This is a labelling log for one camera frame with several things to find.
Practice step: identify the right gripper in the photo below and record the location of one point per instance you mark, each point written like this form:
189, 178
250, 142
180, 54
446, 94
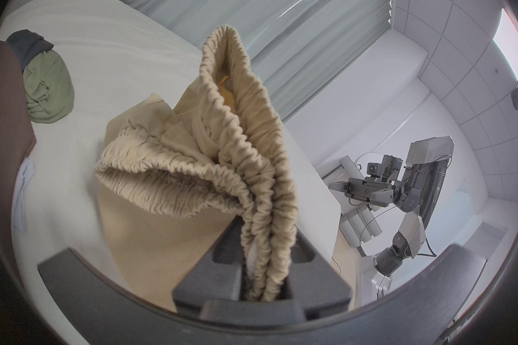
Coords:
364, 191

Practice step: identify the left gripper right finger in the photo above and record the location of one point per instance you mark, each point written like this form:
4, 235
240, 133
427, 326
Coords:
319, 286

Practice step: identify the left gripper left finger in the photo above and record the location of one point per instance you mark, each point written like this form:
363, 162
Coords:
214, 274

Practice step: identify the tan shorts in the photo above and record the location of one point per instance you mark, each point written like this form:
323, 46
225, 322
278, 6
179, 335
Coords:
251, 157

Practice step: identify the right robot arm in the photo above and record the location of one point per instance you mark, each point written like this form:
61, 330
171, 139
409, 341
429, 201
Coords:
429, 157

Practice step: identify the bed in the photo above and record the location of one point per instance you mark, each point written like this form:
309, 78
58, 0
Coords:
101, 32

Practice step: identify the narrow pale green curtain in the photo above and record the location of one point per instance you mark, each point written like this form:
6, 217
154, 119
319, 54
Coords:
323, 52

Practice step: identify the white garment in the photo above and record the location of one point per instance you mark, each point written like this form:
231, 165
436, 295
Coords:
24, 193

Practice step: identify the green garment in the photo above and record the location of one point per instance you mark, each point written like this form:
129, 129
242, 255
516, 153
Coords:
48, 92

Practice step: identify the brown garment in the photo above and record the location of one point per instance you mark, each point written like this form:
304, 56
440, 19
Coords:
12, 105

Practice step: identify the black garment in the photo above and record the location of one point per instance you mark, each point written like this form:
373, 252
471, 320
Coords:
28, 44

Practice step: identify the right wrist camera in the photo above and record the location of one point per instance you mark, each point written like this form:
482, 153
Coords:
384, 167

